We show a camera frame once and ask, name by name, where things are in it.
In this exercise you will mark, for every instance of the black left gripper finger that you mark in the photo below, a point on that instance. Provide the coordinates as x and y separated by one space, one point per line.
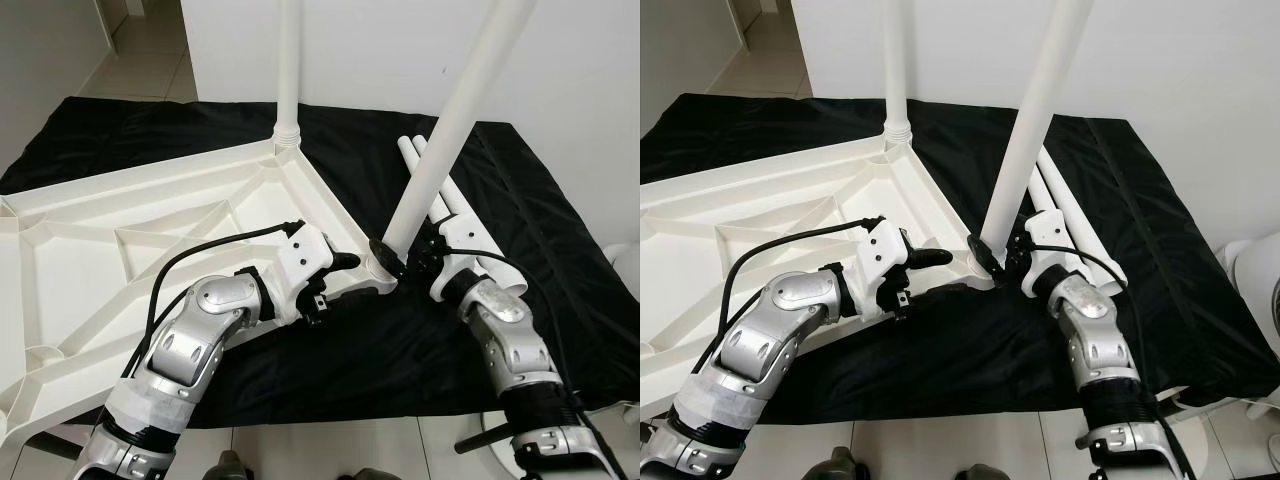
343 261
930 258

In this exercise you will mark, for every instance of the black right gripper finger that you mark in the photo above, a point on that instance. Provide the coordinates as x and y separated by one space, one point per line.
983 254
387 258

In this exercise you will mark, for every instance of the white plastic children table top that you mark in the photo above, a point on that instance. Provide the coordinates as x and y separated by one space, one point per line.
720 230
100 230

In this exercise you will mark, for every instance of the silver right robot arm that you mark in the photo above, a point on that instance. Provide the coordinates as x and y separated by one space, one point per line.
1095 340
510 340

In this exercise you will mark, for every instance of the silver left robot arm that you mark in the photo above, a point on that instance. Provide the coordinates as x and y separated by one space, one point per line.
190 340
770 340

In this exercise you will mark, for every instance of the black cloth table cover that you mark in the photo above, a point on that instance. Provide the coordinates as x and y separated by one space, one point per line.
450 350
950 350

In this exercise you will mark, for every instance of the grey robot left leg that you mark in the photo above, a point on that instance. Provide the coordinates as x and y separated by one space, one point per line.
838 465
235 467

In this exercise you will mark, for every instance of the grey robot leg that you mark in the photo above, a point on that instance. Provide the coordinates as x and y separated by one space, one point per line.
838 465
375 475
235 467
985 474

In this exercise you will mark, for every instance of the grey robot right leg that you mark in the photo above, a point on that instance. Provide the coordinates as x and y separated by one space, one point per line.
375 475
985 474

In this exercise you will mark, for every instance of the black metal table leg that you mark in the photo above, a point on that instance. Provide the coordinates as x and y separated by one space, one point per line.
485 438
1092 435

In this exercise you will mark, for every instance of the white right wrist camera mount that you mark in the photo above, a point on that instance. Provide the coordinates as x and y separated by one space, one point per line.
1050 255
460 265

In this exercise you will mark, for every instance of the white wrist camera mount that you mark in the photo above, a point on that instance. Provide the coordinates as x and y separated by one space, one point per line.
460 265
885 250
1050 255
305 255

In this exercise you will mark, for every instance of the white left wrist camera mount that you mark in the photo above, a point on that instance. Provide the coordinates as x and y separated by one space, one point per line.
885 250
305 255

